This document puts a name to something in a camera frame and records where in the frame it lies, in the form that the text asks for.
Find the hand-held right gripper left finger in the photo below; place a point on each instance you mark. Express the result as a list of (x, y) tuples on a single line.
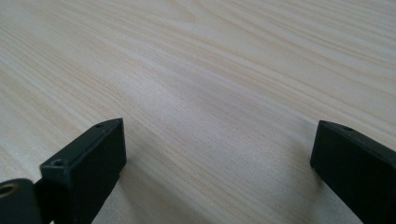
[(84, 174)]

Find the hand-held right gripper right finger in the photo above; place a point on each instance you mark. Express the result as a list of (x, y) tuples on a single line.
[(361, 174)]

